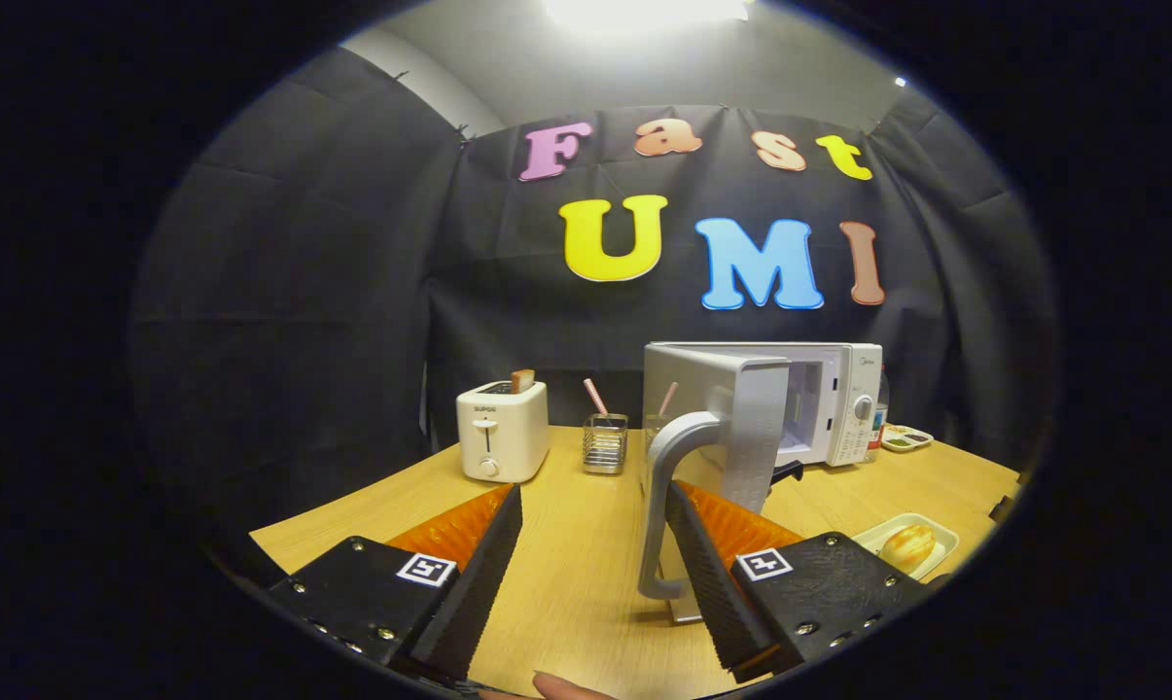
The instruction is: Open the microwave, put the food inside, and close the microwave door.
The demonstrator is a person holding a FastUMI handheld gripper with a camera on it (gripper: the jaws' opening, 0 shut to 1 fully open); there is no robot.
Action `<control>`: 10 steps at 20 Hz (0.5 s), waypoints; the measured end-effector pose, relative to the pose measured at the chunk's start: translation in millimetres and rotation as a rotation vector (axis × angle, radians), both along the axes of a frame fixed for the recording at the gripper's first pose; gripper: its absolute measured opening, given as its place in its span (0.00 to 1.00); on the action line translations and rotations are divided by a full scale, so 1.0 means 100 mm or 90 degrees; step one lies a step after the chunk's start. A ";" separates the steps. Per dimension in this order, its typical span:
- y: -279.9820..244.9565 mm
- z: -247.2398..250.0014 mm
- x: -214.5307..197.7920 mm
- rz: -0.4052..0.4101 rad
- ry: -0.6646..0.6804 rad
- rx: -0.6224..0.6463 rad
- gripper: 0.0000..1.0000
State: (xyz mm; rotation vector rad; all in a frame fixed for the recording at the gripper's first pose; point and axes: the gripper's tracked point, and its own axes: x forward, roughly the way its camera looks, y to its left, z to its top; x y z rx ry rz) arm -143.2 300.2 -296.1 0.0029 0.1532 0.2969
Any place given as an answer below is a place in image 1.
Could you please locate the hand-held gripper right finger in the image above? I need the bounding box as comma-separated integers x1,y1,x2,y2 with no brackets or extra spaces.
665,479,937,683

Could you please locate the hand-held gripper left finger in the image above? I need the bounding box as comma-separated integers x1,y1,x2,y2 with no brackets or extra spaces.
265,483,525,682

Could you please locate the white microwave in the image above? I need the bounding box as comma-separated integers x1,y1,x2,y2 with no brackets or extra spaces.
637,340,884,623

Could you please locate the golden bread roll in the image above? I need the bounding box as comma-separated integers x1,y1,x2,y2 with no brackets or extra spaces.
879,524,938,573

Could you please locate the white toaster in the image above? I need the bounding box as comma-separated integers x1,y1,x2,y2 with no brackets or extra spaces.
455,379,550,484

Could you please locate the white rectangular plate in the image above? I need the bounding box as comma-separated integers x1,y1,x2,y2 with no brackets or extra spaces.
851,512,960,584

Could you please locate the clear bottle with red label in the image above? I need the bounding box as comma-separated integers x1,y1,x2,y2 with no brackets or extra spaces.
868,365,893,463

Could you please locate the small white sauce dish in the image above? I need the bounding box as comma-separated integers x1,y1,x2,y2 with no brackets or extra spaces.
880,424,935,454

